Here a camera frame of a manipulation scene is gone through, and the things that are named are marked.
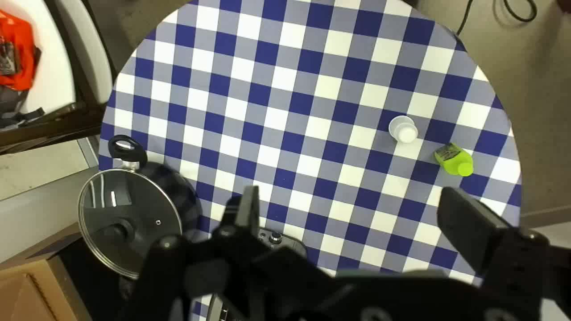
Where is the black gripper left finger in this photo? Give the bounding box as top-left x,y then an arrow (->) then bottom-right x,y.
234,185 -> 260,233

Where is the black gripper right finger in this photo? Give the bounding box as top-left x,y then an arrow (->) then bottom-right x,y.
437,187 -> 510,274

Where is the small white plastic bottle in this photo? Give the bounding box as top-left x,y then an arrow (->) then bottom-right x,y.
389,115 -> 418,142

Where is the lime green plastic bottle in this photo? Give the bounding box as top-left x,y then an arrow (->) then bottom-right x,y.
434,144 -> 475,176

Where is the black pot with glass lid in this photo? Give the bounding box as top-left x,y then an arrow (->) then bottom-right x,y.
77,133 -> 202,279

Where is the blue white checkered tablecloth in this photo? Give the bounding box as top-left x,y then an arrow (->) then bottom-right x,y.
102,0 -> 521,279

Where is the brown cardboard box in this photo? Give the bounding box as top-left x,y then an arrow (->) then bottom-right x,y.
0,260 -> 77,321

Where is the white round side table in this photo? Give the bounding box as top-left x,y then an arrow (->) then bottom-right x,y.
0,0 -> 114,156

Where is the orange plastic bag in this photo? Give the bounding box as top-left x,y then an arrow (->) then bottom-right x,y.
0,10 -> 37,90

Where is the black cable on floor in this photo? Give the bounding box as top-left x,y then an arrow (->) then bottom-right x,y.
455,0 -> 539,37

